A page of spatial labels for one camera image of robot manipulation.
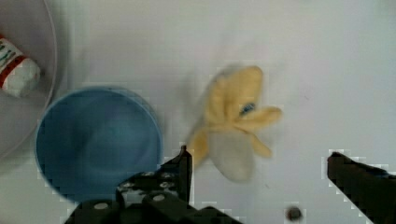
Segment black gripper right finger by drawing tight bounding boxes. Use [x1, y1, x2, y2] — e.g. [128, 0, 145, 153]
[327, 152, 396, 224]

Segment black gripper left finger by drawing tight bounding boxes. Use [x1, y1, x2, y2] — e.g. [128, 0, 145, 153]
[116, 146, 192, 208]

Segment yellow plush peeled banana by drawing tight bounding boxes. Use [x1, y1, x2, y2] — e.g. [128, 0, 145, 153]
[187, 65, 282, 182]

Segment blue bowl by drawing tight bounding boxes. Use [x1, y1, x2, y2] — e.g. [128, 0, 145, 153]
[35, 87, 163, 203]

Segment red plush ketchup bottle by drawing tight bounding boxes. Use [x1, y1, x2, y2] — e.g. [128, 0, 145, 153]
[0, 35, 41, 98]

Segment grey round plate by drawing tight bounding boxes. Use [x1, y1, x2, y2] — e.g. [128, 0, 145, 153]
[0, 0, 58, 157]

